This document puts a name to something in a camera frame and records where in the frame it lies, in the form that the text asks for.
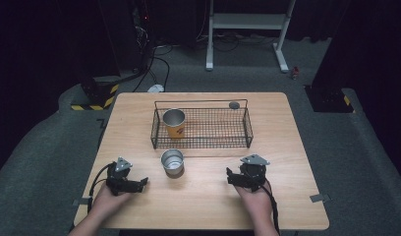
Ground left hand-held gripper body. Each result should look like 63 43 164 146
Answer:
106 156 138 197

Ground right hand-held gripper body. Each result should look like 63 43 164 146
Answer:
240 153 271 193

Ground black wire basket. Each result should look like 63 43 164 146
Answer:
150 98 255 150

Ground orange paper cup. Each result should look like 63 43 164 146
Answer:
162 108 187 140

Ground person's left hand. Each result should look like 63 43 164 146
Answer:
89 184 134 225

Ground person's right hand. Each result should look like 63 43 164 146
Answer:
235 184 272 227

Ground silver cup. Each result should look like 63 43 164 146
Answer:
160 148 185 177

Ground grey tape piece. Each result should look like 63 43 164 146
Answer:
310 194 331 204
72 197 93 207

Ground black base with yellow stripes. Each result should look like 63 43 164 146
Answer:
70 76 120 111
304 84 356 114

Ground dark equipment tower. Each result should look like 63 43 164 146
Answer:
99 0 154 73

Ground white metal stand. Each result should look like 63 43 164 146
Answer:
205 0 297 74

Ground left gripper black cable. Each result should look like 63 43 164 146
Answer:
86 163 115 214

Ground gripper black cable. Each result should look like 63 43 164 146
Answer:
86 163 115 214
258 178 281 236

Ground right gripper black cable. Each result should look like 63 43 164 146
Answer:
258 178 281 236

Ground black bracket beside table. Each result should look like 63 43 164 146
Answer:
95 118 108 151

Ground black floor cable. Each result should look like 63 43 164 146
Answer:
133 44 174 93

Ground bundle of floor cables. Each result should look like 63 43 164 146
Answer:
196 30 276 53

